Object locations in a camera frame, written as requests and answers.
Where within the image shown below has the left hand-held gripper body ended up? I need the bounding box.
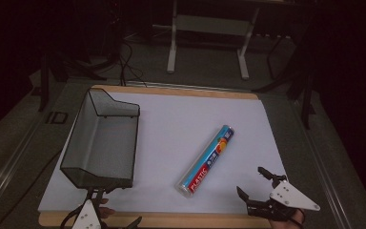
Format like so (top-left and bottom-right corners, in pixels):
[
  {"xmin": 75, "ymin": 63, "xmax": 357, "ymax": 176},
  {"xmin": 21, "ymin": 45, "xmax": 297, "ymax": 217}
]
[{"xmin": 71, "ymin": 198, "xmax": 109, "ymax": 229}]

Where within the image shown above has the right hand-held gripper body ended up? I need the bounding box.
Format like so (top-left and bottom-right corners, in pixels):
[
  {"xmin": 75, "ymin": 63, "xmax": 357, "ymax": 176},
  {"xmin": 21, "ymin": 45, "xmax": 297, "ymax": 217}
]
[{"xmin": 246, "ymin": 174, "xmax": 321, "ymax": 222}]

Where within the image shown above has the black wire mesh basket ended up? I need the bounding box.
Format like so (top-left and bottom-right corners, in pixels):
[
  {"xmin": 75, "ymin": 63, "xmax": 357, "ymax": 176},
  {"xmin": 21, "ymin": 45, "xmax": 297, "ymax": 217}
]
[{"xmin": 59, "ymin": 88, "xmax": 141, "ymax": 191}]

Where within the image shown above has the blue plastic wrap roll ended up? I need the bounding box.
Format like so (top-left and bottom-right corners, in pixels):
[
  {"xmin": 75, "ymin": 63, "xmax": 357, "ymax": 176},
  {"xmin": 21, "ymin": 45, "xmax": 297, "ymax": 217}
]
[{"xmin": 174, "ymin": 124, "xmax": 235, "ymax": 198}]

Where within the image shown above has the person's left hand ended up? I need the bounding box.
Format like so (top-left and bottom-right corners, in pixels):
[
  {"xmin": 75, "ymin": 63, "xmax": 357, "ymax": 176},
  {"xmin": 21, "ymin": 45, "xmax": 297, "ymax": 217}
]
[{"xmin": 98, "ymin": 198, "xmax": 116, "ymax": 219}]

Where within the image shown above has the person's right hand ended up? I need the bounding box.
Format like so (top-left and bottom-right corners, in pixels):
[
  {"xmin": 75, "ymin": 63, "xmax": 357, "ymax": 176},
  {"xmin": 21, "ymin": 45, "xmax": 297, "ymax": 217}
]
[{"xmin": 267, "ymin": 208, "xmax": 307, "ymax": 229}]

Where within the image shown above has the black metal stand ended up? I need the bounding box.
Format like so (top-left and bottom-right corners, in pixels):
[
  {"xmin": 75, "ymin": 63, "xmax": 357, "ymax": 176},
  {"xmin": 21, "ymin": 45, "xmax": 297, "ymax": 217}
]
[
  {"xmin": 299, "ymin": 71, "xmax": 316, "ymax": 131},
  {"xmin": 37, "ymin": 52, "xmax": 51, "ymax": 113}
]

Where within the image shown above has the white table mat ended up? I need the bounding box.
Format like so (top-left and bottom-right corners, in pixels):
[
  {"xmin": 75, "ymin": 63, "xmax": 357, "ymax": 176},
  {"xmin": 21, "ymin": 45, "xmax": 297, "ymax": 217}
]
[{"xmin": 37, "ymin": 91, "xmax": 288, "ymax": 215}]

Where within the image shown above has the white metal stand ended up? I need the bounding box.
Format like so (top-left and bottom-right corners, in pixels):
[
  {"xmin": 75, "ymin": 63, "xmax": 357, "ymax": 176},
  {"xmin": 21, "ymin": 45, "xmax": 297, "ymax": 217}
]
[{"xmin": 166, "ymin": 0, "xmax": 262, "ymax": 81}]

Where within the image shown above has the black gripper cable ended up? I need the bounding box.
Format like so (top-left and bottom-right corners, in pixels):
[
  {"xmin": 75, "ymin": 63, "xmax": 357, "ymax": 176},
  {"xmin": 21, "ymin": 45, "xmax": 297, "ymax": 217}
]
[{"xmin": 59, "ymin": 204, "xmax": 85, "ymax": 229}]

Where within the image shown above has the thin black floor cable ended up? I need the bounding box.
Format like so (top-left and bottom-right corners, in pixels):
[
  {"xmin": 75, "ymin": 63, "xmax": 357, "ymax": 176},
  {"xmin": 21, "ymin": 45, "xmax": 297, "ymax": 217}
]
[{"xmin": 0, "ymin": 148, "xmax": 63, "ymax": 229}]

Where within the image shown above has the black cable bundle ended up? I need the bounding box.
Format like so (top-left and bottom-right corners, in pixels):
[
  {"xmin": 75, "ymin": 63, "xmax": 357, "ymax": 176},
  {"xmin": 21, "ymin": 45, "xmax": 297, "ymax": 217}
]
[{"xmin": 116, "ymin": 40, "xmax": 148, "ymax": 88}]

